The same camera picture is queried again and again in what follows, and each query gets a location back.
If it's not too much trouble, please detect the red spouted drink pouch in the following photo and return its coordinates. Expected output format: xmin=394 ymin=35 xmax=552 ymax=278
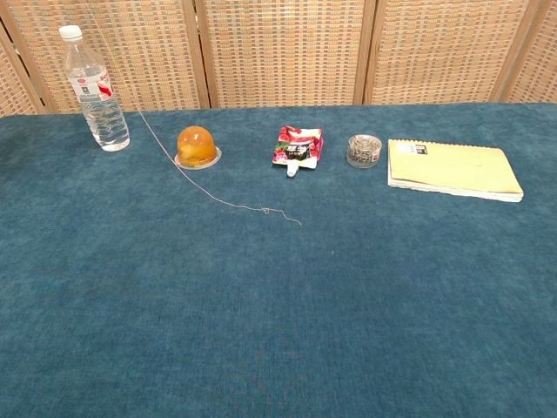
xmin=272 ymin=125 xmax=325 ymax=178

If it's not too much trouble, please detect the clear box of paper clips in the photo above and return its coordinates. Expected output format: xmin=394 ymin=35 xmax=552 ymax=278
xmin=346 ymin=134 xmax=384 ymax=169

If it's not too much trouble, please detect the brown bun in cup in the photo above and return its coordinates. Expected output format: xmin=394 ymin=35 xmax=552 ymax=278
xmin=174 ymin=125 xmax=223 ymax=170

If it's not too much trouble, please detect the blue table cloth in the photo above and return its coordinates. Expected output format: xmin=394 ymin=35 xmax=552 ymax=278
xmin=0 ymin=102 xmax=557 ymax=418

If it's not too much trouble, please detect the woven wooden folding screen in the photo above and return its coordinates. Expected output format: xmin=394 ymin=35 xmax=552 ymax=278
xmin=0 ymin=0 xmax=557 ymax=118

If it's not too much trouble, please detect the kraft cover spiral notebook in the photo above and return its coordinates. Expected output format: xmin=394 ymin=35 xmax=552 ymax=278
xmin=387 ymin=138 xmax=525 ymax=204

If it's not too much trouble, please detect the clear plastic water bottle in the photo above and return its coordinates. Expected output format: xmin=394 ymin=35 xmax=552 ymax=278
xmin=58 ymin=24 xmax=131 ymax=152

